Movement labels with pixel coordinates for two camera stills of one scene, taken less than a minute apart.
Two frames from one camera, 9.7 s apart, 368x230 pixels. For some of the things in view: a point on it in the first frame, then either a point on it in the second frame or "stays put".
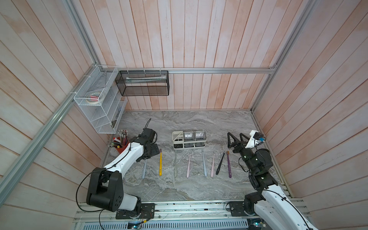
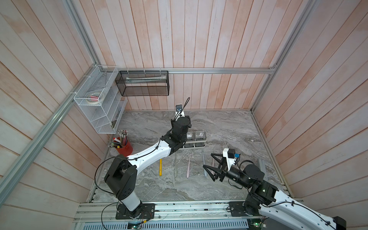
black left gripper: (155, 151) → (189, 125)
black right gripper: (238, 143) → (224, 173)
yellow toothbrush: (160, 163) stays put
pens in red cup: (119, 142) stays put
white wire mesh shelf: (100, 99) stays put
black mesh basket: (143, 83) stays put
